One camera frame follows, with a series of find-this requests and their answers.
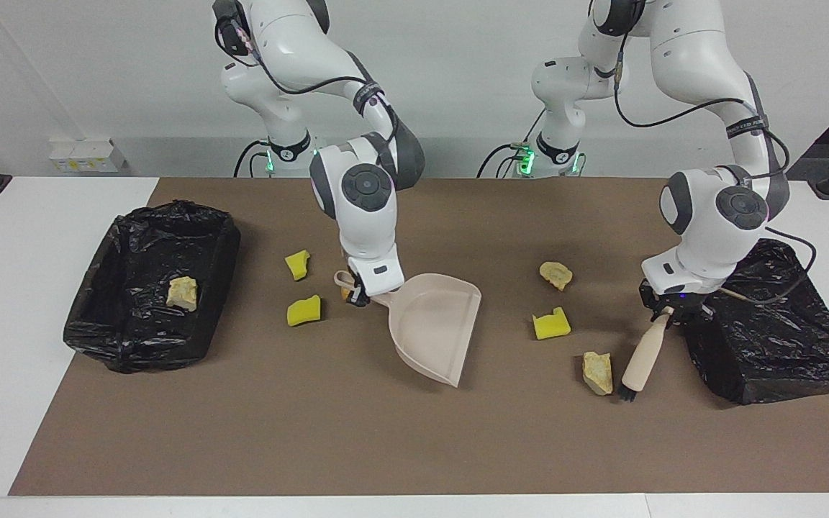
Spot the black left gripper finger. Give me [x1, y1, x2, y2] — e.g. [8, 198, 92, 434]
[638, 282, 666, 323]
[676, 302, 715, 326]

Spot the beige hand brush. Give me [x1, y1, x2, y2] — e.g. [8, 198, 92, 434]
[617, 308, 674, 402]

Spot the small yellow sponge wedge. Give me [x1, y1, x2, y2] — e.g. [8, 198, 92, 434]
[284, 250, 312, 281]

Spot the beige plastic dustpan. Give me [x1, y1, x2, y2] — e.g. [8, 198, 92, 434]
[333, 270, 483, 389]

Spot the rounded beige foam chunk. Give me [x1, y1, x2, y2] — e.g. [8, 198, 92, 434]
[539, 261, 574, 292]

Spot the notched yellow sponge piece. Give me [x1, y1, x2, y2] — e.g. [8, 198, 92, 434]
[533, 306, 572, 341]

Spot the black bag-lined bin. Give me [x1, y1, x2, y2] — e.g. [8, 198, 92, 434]
[683, 238, 829, 406]
[63, 200, 242, 373]

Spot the brown table mat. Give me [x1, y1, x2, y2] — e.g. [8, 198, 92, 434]
[9, 178, 829, 497]

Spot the black base cable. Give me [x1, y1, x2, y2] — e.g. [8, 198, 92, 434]
[233, 139, 273, 178]
[477, 142, 530, 179]

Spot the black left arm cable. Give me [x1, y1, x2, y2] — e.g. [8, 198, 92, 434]
[612, 43, 818, 306]

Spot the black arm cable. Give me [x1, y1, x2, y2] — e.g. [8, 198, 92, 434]
[612, 43, 818, 306]
[242, 36, 399, 145]

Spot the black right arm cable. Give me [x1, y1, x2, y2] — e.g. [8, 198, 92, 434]
[242, 36, 399, 145]

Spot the white wall socket box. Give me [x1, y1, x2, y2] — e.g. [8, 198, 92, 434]
[50, 138, 127, 173]

